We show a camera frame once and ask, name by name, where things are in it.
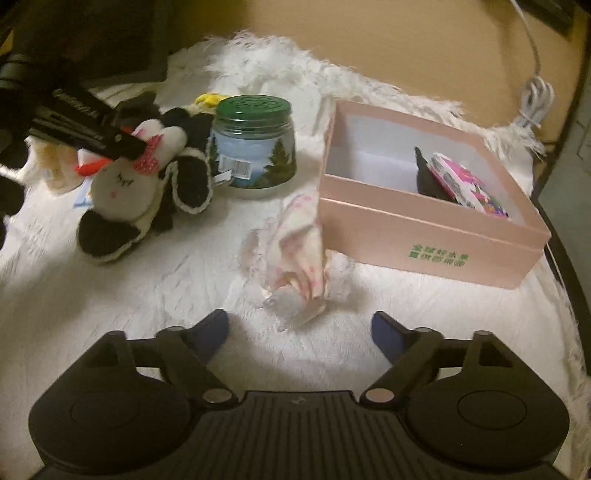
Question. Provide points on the black panel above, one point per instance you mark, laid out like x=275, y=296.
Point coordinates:
x=115, y=37

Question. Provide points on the black plush mouse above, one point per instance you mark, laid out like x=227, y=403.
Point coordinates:
x=429, y=177

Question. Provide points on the pink dotted white cloth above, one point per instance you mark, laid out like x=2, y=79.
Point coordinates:
x=300, y=249

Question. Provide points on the pink patterned packet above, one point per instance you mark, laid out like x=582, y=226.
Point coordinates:
x=466, y=187

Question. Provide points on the cream plush toy red scarf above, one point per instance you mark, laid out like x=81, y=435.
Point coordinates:
x=53, y=164

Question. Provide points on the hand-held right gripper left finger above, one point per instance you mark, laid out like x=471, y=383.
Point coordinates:
x=218, y=328

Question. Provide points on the green lid glass jar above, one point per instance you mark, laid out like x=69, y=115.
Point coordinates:
x=251, y=147

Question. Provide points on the yellow plush piece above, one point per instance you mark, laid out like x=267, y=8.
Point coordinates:
x=210, y=99

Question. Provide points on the black and white plush toy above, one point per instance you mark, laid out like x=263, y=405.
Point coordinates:
x=121, y=184

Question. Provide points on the pink cardboard box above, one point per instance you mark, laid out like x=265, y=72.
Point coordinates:
x=415, y=235

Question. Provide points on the white fluffy rug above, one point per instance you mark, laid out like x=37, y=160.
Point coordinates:
x=175, y=286

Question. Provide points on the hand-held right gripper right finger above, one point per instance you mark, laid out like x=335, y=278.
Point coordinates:
x=384, y=332

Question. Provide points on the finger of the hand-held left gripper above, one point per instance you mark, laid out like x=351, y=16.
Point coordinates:
x=99, y=138

